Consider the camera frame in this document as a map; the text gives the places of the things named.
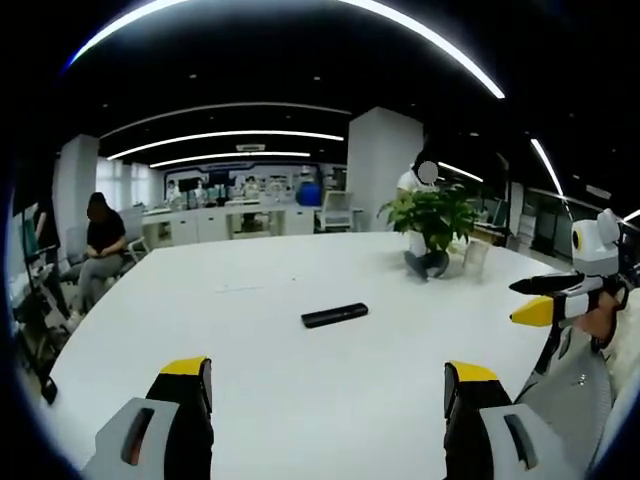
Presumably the black remote control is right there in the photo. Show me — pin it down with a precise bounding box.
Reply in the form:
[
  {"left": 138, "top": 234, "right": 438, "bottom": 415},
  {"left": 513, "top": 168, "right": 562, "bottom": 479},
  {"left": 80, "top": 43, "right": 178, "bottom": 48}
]
[{"left": 300, "top": 302, "right": 370, "bottom": 329}]

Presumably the blue round barrel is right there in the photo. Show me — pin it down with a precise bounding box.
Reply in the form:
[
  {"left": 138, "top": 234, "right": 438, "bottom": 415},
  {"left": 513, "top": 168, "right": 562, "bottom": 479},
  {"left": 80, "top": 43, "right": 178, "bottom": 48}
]
[{"left": 295, "top": 180, "right": 322, "bottom": 207}]

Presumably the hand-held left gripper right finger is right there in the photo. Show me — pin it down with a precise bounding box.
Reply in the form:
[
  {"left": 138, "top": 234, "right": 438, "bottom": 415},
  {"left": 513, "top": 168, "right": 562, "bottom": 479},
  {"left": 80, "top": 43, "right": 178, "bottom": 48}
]
[{"left": 443, "top": 360, "right": 584, "bottom": 480}]

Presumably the green potted plant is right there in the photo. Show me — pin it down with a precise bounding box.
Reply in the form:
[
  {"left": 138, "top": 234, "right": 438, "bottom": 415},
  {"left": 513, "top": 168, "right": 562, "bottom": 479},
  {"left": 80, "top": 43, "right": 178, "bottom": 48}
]
[{"left": 377, "top": 183, "right": 482, "bottom": 282}]

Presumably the white counter cabinet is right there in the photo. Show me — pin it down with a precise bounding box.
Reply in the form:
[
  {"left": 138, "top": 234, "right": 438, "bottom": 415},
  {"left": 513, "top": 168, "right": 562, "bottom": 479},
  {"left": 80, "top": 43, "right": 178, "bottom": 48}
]
[{"left": 140, "top": 203, "right": 316, "bottom": 249}]

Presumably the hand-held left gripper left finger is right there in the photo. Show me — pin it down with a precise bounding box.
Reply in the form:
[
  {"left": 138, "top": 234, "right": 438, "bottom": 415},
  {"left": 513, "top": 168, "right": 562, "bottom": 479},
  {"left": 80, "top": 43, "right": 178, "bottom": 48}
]
[{"left": 81, "top": 355, "right": 215, "bottom": 480}]

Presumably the clear glass jar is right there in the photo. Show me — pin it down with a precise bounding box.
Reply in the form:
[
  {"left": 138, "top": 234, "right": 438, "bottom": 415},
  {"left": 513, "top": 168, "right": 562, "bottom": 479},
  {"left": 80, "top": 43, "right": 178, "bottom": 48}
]
[{"left": 462, "top": 238, "right": 489, "bottom": 275}]

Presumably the person's right hand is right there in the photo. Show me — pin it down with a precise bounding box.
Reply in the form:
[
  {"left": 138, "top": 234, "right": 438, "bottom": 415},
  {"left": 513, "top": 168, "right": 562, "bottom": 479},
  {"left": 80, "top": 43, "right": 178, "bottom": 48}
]
[{"left": 574, "top": 288, "right": 629, "bottom": 354}]

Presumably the white mesh office chair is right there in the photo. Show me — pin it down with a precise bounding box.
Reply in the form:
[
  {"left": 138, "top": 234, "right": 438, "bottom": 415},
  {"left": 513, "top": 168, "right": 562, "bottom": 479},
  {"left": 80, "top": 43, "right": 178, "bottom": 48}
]
[{"left": 314, "top": 190, "right": 354, "bottom": 233}]

